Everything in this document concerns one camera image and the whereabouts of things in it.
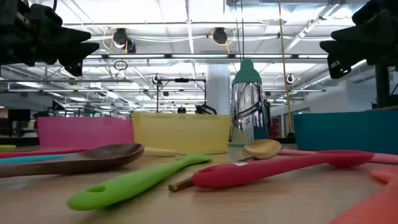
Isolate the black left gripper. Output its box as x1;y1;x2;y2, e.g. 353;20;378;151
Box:
0;0;100;77

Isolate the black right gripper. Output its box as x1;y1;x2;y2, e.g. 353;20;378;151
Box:
320;0;398;80

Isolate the dark wooden spoon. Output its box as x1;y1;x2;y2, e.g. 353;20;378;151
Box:
0;142;146;179

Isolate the red silicone spatula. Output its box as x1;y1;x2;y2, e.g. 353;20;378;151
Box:
0;147;90;159

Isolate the blue silicone spatula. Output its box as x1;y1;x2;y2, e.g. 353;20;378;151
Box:
0;152;78;165

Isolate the light wooden spoon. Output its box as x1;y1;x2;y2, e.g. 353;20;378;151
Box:
168;139;283;192

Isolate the cream handled knife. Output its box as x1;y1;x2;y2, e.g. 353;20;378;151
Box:
142;147;177;157

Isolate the green silicone spatula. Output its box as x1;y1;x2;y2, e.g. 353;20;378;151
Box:
66;154;214;212

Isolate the red silicone spoon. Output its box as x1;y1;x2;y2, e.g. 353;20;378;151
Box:
192;150;375;190

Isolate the orange silicone spatula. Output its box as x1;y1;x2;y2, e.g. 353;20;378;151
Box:
329;167;398;224

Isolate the pink plastic bin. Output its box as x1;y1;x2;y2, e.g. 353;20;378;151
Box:
37;116;135;149

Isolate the blue plastic bin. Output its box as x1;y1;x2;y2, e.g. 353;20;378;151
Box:
293;110;398;156

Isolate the black monitor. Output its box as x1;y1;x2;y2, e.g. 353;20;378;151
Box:
7;108;32;122

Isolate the red cabinet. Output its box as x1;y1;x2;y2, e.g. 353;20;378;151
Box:
271;115;282;139

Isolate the clear utensil holder cup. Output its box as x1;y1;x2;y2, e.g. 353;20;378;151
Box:
228;58;270;147

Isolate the white building column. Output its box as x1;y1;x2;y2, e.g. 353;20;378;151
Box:
206;63;231;116

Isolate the yellow plastic bin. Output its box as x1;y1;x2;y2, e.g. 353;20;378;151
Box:
132;112;233;155

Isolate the black ceiling cable reel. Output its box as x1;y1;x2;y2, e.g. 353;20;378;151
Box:
112;27;137;54
211;27;228;45

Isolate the black coiled cable ring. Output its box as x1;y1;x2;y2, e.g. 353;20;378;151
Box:
113;60;129;72

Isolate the black vertical post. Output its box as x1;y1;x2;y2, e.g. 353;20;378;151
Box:
374;63;391;108

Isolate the yellow cable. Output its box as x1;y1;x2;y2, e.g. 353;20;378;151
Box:
277;0;295;134

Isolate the black cable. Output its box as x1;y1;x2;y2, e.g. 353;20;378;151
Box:
235;0;246;62

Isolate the black background rig frame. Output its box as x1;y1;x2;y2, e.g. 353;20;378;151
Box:
156;77;208;113

